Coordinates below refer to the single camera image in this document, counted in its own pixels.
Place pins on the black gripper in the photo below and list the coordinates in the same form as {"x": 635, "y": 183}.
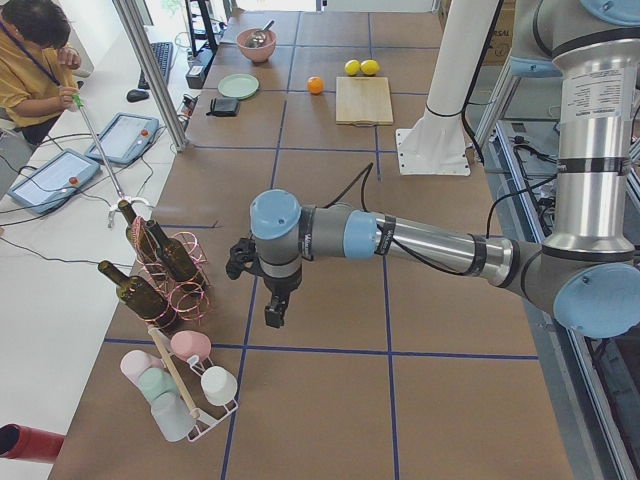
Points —
{"x": 281, "y": 285}

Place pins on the black computer mouse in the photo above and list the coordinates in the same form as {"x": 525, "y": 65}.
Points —
{"x": 137, "y": 95}

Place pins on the light green plate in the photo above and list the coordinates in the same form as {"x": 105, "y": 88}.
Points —
{"x": 238, "y": 86}

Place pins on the aluminium frame post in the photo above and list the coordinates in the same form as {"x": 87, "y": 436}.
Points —
{"x": 134, "y": 28}

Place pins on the green wine bottle front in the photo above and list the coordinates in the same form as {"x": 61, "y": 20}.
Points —
{"x": 142, "y": 298}

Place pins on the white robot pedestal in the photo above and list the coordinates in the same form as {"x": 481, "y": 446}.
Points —
{"x": 435, "y": 145}

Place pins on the metal scoop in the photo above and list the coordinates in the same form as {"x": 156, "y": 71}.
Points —
{"x": 259, "y": 36}

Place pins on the mint green cup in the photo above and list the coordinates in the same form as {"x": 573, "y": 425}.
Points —
{"x": 154, "y": 382}

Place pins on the pink bowl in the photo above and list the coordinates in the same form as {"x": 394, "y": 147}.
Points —
{"x": 257, "y": 52}

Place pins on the dark grey folded cloth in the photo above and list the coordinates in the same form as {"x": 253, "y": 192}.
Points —
{"x": 223, "y": 107}

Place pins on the wooden cutting board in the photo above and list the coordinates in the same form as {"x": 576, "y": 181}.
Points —
{"x": 363, "y": 101}

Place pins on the green wine bottle middle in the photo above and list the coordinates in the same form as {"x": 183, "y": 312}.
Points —
{"x": 176, "y": 259}

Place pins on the aluminium frame rail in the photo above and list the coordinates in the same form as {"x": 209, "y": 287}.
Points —
{"x": 593, "y": 384}

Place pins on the green wine bottle back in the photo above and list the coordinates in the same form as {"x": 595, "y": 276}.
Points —
{"x": 136, "y": 233}

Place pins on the blue teach pendant far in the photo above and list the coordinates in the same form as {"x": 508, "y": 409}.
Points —
{"x": 126, "y": 137}

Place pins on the copper wire bottle rack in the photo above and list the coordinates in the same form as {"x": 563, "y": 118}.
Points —
{"x": 191, "y": 306}

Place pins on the orange fruit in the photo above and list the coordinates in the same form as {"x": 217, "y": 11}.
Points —
{"x": 315, "y": 85}

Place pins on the pink cup top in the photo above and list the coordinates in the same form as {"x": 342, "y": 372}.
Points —
{"x": 188, "y": 343}

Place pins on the blue teach pendant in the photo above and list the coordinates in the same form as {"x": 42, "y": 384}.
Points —
{"x": 49, "y": 186}
{"x": 126, "y": 137}

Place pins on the light grey cup bottom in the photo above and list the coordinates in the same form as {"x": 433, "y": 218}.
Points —
{"x": 172, "y": 416}

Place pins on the person in yellow shirt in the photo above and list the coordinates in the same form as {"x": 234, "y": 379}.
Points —
{"x": 37, "y": 65}

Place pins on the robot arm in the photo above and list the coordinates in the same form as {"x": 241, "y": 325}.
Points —
{"x": 581, "y": 273}

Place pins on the white cup right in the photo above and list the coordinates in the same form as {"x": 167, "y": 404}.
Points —
{"x": 219, "y": 386}

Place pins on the yellow lemon near board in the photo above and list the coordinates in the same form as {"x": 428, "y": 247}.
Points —
{"x": 369, "y": 67}

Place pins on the red cylinder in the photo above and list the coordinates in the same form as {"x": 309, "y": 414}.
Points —
{"x": 25, "y": 443}

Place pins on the green wine bottle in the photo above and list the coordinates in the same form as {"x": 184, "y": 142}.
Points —
{"x": 136, "y": 233}
{"x": 142, "y": 298}
{"x": 176, "y": 259}

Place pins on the pale pink cup left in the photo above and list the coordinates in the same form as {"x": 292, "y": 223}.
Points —
{"x": 135, "y": 362}

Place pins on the blue teach pendant near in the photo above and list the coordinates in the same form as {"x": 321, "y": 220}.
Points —
{"x": 49, "y": 186}

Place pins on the reacher grabber stick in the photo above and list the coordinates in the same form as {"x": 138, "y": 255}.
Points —
{"x": 113, "y": 209}

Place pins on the wooden rack handle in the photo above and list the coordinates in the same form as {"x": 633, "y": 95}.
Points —
{"x": 158, "y": 338}

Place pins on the white wire cup rack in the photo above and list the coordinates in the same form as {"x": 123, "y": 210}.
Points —
{"x": 192, "y": 395}

